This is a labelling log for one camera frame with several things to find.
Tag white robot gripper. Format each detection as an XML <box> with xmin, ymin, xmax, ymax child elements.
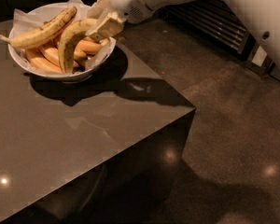
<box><xmin>86</xmin><ymin>0</ymin><xmax>153</xmax><ymax>41</ymax></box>

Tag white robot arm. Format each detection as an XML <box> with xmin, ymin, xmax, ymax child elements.
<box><xmin>88</xmin><ymin>0</ymin><xmax>280</xmax><ymax>80</ymax></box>

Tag black glass door refrigerator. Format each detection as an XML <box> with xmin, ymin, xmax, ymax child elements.
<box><xmin>161</xmin><ymin>0</ymin><xmax>275</xmax><ymax>76</ymax></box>

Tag small orange banana right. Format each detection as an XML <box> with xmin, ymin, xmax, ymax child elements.
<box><xmin>77</xmin><ymin>39</ymin><xmax>102</xmax><ymax>55</ymax></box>

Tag small orange banana middle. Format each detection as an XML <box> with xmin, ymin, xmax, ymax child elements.
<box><xmin>74</xmin><ymin>47</ymin><xmax>87</xmax><ymax>62</ymax></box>

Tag orange banana lower left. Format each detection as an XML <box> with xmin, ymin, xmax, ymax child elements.
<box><xmin>25</xmin><ymin>49</ymin><xmax>62</xmax><ymax>74</ymax></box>

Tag curved spotted yellow banana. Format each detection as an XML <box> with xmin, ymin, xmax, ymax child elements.
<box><xmin>58</xmin><ymin>19</ymin><xmax>97</xmax><ymax>74</ymax></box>

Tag white paper bowl liner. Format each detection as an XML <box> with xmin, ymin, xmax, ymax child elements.
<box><xmin>8</xmin><ymin>0</ymin><xmax>116</xmax><ymax>77</ymax></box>

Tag long upper yellow banana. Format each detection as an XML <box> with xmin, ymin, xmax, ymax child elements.
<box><xmin>0</xmin><ymin>7</ymin><xmax>77</xmax><ymax>49</ymax></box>

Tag white ceramic bowl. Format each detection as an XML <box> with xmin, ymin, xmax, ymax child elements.
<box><xmin>8</xmin><ymin>1</ymin><xmax>116</xmax><ymax>82</ymax></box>

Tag small orange banana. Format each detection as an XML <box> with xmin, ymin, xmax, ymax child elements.
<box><xmin>74</xmin><ymin>47</ymin><xmax>87</xmax><ymax>62</ymax></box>
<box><xmin>77</xmin><ymin>39</ymin><xmax>102</xmax><ymax>55</ymax></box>

